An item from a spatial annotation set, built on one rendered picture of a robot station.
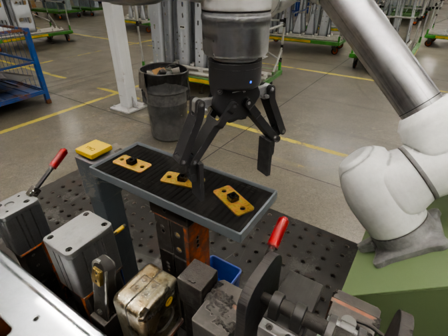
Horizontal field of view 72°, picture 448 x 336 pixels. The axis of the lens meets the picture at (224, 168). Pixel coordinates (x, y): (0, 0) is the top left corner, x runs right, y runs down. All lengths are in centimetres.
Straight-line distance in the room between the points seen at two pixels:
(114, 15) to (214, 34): 363
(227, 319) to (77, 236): 30
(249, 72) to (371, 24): 51
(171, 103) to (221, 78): 271
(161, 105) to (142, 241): 213
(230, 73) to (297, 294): 30
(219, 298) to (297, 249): 65
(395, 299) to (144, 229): 83
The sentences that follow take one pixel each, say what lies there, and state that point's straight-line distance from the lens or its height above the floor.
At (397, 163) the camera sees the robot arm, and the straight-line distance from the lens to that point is 85.
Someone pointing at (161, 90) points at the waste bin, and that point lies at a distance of 307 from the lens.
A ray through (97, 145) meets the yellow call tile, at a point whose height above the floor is 116.
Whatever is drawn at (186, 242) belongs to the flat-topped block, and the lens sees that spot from 66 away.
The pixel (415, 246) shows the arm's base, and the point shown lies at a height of 94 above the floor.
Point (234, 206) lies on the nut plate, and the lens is 55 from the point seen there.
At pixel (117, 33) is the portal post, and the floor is 93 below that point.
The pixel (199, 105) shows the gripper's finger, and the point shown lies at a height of 136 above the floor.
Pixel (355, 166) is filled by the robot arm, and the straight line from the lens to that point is 84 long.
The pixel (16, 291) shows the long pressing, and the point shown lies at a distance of 74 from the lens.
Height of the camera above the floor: 151
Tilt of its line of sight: 32 degrees down
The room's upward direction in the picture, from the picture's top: straight up
